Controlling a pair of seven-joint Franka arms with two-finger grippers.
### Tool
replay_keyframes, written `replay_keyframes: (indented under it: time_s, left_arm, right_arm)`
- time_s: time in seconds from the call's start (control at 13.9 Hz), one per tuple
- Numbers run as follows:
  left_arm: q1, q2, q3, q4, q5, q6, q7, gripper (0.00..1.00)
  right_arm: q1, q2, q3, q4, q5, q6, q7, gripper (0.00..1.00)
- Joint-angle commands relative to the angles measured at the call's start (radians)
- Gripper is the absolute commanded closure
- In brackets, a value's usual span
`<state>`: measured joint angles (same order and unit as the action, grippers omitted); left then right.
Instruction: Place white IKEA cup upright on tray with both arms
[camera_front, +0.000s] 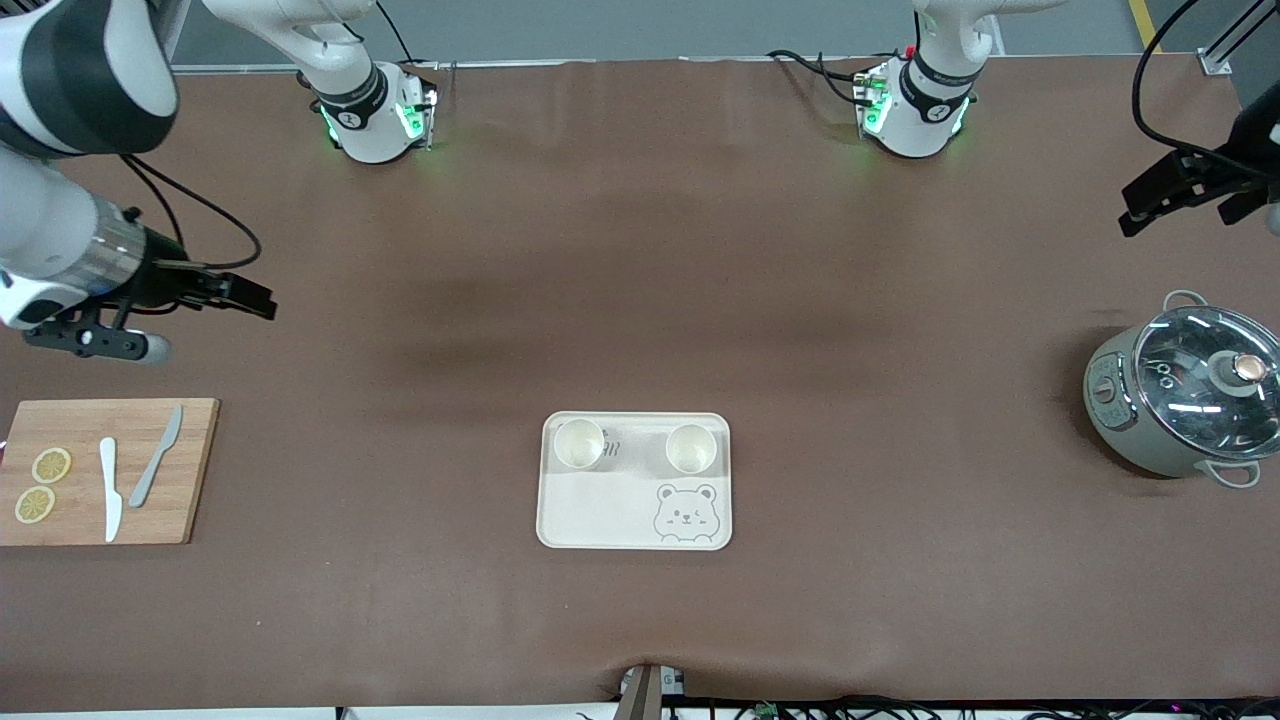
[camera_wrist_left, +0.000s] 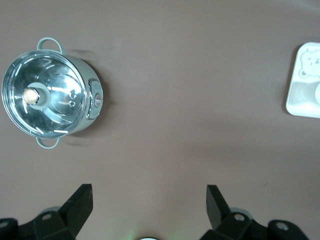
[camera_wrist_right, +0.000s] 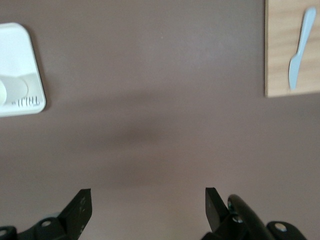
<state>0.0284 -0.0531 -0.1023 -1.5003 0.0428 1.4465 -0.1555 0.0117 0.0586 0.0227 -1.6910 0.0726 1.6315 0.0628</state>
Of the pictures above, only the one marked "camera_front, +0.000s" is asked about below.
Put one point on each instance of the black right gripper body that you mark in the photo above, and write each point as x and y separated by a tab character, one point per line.
168	279

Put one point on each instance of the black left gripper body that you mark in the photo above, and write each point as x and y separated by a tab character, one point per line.
1232	171

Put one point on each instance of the white IKEA cup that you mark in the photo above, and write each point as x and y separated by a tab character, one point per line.
579	444
691	448

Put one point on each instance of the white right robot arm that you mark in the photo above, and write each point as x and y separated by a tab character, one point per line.
50	230

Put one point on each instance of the cream bear-print tray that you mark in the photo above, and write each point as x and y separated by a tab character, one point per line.
600	510

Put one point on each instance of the grey plastic knife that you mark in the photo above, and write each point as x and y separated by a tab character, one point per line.
155	460

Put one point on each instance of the glass pot lid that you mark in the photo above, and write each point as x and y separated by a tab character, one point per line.
1180	380

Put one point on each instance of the grey electric cooking pot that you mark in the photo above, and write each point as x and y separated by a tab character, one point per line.
1110	400

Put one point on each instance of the white plastic knife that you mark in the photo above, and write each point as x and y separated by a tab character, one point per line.
110	490

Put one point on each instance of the lemon slice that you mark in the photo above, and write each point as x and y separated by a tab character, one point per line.
35	505
51	465

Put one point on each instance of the wooden cutting board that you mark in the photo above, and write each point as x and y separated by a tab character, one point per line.
150	520

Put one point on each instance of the aluminium frame post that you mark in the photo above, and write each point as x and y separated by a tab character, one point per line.
1215	62

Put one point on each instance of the metal table edge bracket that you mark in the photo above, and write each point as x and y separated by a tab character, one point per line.
645	695

